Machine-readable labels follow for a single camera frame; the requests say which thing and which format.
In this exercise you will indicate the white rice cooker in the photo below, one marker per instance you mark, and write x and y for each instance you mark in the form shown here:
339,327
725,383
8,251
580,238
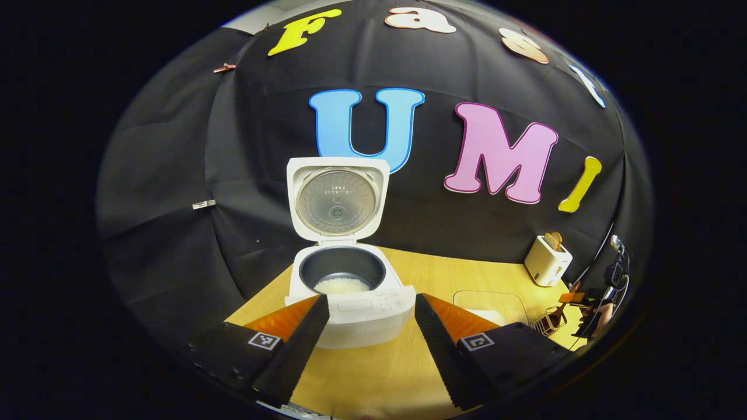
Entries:
356,321

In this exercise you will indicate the brown wooden spoon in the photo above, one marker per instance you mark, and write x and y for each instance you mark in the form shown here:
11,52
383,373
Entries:
561,312

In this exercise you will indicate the white rice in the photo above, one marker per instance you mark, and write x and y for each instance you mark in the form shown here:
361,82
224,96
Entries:
492,318
341,286

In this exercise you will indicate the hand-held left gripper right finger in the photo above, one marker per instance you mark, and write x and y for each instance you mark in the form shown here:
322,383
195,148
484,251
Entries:
437,350

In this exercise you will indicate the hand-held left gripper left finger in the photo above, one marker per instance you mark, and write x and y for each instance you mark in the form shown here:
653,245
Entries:
303,350

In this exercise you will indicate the clear chopstick holder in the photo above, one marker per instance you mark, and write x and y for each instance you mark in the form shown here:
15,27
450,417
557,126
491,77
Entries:
545,324

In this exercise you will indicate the brown toast slice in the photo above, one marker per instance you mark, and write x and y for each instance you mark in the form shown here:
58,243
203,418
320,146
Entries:
553,240

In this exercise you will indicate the black backdrop cloth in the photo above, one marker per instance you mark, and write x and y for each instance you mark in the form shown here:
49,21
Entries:
233,146

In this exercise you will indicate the copper metal clip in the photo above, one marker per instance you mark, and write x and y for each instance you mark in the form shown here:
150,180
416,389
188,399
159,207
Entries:
224,67

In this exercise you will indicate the silver metal clip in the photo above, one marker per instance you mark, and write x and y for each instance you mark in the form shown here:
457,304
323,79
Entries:
203,204

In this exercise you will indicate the white toaster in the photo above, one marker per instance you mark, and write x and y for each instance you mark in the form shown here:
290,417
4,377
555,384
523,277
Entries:
545,265

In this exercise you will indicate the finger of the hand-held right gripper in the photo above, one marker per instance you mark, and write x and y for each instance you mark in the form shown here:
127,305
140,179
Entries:
572,297

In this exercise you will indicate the clear plastic box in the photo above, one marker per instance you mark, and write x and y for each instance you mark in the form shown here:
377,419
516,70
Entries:
490,300

